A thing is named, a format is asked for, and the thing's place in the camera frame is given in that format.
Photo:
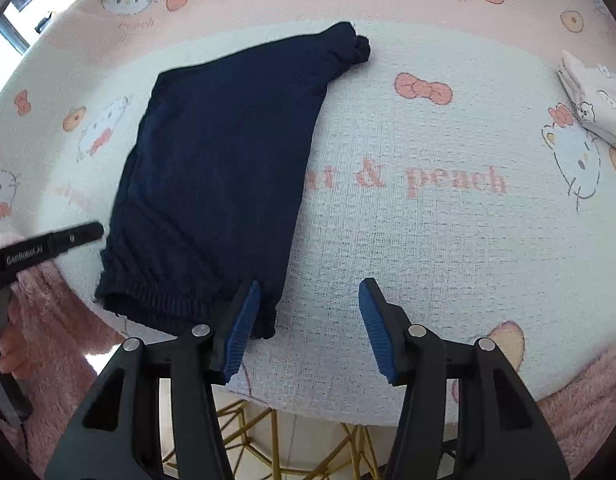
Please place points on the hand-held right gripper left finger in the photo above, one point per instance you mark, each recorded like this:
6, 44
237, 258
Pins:
243, 330

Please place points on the person's left hand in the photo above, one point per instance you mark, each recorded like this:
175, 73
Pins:
9, 355

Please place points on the pink and white printed blanket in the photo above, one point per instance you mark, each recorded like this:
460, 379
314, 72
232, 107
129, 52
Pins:
437, 260

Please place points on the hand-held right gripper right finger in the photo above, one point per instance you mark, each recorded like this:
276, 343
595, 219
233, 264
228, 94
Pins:
380, 330

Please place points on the navy shorts with white stripes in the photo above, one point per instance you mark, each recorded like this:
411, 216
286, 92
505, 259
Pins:
213, 160

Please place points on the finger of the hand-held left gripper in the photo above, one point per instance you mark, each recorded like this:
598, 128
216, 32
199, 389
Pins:
75, 237

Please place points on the folded pink printed garment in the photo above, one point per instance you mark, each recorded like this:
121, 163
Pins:
602, 105

